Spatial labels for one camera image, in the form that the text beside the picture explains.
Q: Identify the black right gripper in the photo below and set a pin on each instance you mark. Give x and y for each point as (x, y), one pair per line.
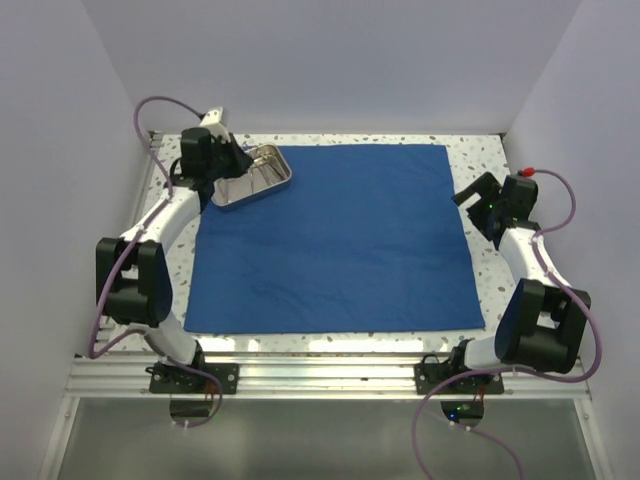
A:
(488, 188)

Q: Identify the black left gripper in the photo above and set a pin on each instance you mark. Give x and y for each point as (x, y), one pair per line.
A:
(241, 161)

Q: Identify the stainless steel instrument tray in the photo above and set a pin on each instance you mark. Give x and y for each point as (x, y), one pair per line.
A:
(269, 174)

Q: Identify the blue surgical cloth wrap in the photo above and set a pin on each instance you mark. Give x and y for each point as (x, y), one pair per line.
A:
(365, 238)

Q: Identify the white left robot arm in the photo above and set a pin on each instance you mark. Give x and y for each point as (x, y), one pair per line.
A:
(133, 284)

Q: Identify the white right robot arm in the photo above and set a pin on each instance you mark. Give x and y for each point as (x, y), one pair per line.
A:
(543, 324)

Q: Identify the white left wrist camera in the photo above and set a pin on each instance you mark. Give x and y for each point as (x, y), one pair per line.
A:
(214, 120)

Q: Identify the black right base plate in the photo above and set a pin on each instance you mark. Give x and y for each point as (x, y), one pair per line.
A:
(431, 371)

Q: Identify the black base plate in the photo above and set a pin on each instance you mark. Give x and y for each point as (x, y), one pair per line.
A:
(220, 378)
(431, 371)

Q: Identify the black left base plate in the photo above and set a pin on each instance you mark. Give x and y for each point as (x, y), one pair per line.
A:
(220, 378)

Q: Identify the aluminium front rail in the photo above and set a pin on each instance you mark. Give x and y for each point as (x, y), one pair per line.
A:
(313, 376)

